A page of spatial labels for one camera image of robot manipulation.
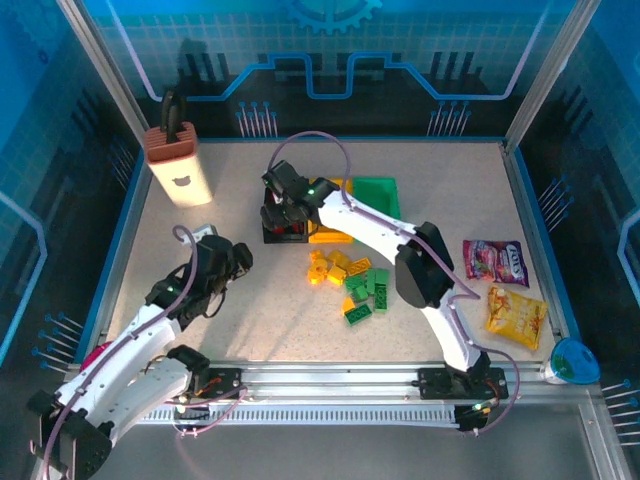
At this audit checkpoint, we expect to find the black plastic bin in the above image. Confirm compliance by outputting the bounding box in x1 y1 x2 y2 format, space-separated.
259 177 311 245

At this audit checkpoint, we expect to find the yellow plastic bin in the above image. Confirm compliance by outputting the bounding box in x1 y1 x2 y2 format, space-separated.
307 177 357 245

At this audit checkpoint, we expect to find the green plastic bin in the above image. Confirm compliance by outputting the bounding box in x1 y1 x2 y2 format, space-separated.
349 176 403 222

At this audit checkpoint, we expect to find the cream knife block brown lid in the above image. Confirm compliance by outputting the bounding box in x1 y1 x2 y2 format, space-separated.
143 121 215 209

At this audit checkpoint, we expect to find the small electronics board with LEDs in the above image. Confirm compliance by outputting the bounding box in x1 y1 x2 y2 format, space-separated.
455 399 496 436
172 394 211 441

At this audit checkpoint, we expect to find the pink plastic cup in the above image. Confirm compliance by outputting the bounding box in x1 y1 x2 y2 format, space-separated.
82 342 114 371

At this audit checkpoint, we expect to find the purple candy bag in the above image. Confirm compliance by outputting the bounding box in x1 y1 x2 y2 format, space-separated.
462 238 530 288

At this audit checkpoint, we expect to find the yellow snack bag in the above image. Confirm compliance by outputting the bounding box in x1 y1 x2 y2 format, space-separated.
484 284 550 351

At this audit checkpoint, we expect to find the blue plastic bowl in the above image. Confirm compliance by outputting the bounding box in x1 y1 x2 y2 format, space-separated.
549 338 600 385

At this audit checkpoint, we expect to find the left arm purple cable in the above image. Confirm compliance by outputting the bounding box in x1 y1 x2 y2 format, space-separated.
39 225 250 480

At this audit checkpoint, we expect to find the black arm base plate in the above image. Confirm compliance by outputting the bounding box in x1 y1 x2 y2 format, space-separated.
205 367 250 400
417 367 510 400

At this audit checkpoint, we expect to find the black handled utensil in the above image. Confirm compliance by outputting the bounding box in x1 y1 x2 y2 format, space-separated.
159 89 187 144

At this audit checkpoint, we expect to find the aluminium mounting rail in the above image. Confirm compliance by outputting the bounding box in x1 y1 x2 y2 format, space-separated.
59 360 596 404

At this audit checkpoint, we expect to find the white slotted cable duct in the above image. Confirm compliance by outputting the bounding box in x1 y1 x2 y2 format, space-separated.
139 403 461 427

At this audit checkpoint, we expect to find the aluminium frame post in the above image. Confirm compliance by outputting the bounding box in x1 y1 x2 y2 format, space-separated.
501 0 604 154
57 0 151 166

